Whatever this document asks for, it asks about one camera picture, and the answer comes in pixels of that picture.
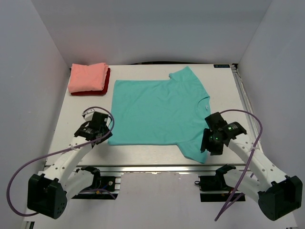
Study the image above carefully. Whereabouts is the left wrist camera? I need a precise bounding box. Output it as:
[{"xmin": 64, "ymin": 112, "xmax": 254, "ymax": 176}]
[{"xmin": 81, "ymin": 109, "xmax": 95, "ymax": 121}]

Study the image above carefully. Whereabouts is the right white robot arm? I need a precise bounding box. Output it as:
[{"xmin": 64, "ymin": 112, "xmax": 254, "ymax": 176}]
[{"xmin": 195, "ymin": 112, "xmax": 303, "ymax": 221}]

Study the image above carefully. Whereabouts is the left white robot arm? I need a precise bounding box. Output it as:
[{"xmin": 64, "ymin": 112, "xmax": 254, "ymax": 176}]
[{"xmin": 27, "ymin": 112, "xmax": 114, "ymax": 219}]

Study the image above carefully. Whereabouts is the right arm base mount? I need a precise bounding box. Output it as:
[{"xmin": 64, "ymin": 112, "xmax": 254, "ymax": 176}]
[{"xmin": 194, "ymin": 175, "xmax": 233, "ymax": 203}]

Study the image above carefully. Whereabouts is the aluminium front rail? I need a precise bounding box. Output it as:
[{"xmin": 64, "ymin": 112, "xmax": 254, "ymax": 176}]
[{"xmin": 45, "ymin": 163, "xmax": 271, "ymax": 174}]

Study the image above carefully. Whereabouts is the black strip behind table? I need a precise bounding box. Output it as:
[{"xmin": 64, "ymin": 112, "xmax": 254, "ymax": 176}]
[{"xmin": 129, "ymin": 61, "xmax": 230, "ymax": 66}]

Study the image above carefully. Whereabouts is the folded red t-shirt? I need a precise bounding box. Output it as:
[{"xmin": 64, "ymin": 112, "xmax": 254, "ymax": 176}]
[{"xmin": 70, "ymin": 68, "xmax": 111, "ymax": 96}]

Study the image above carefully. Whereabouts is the folded pink t-shirt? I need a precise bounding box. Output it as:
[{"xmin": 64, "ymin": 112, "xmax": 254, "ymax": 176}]
[{"xmin": 68, "ymin": 62, "xmax": 109, "ymax": 94}]

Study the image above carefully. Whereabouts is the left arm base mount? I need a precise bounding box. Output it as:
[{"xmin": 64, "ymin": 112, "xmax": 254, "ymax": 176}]
[{"xmin": 73, "ymin": 166, "xmax": 119, "ymax": 200}]

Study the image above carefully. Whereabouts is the teal t-shirt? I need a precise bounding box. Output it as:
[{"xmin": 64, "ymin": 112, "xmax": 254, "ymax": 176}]
[{"xmin": 108, "ymin": 66, "xmax": 211, "ymax": 163}]

